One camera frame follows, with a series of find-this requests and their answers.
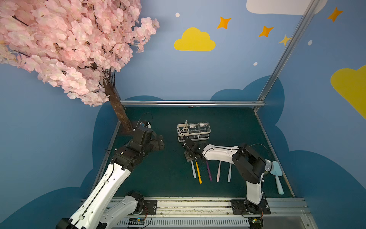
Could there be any purple toothbrush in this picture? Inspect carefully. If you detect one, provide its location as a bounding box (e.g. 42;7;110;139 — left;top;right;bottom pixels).
206;161;213;181

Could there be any yellow toothbrush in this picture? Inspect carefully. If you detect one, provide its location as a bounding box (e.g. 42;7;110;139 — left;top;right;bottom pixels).
195;161;202;184

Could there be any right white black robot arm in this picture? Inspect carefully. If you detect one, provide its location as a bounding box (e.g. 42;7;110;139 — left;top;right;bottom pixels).
182;138;272;215

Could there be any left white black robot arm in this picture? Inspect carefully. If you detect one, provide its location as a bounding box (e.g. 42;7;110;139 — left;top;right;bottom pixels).
56;127;165;229

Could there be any white toothbrush holder rack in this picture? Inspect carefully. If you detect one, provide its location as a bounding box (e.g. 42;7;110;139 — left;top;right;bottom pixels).
177;122;211;143

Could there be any light pink toothbrush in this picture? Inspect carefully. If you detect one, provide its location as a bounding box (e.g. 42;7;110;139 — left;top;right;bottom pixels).
216;161;221;182

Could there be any pale white toothbrush right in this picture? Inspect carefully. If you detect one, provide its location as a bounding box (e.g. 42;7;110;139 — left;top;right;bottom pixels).
227;163;232;183

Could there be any small metal can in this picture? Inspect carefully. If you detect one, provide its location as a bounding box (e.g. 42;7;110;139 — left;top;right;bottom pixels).
264;159;273;175

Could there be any left green circuit board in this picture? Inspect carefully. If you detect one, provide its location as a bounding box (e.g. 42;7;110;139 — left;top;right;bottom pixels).
127;218;146;229

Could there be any green circuit board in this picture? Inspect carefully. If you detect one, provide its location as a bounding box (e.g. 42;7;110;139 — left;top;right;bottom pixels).
248;218;264;229
127;218;146;229

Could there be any light blue brush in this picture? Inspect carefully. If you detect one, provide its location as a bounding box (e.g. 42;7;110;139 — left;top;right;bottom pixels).
270;161;284;195

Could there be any right green circuit board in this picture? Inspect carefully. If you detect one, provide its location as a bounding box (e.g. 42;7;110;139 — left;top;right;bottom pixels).
248;218;264;229

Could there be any pink cherry blossom tree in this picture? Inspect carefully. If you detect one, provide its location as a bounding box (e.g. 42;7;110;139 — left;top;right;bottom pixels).
1;0;160;129

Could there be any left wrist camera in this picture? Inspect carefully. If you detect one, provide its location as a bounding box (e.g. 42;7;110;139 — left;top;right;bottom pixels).
139;120;151;128

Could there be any tree base plate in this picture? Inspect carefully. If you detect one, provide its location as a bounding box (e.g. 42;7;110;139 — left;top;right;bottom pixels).
117;120;138;135

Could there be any aluminium frame back bar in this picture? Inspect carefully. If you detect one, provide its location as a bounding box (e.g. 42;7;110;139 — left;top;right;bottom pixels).
120;100;265;107

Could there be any aluminium rail front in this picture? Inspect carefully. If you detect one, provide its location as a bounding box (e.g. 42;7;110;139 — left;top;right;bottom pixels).
107;198;317;229

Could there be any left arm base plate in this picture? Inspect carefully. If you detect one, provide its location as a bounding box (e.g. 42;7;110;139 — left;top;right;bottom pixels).
137;199;157;215

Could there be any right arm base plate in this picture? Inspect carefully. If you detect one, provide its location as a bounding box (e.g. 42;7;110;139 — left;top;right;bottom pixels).
231;199;271;215

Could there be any aluminium frame upright post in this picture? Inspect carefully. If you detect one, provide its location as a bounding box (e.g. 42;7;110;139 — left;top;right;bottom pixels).
257;0;321;106

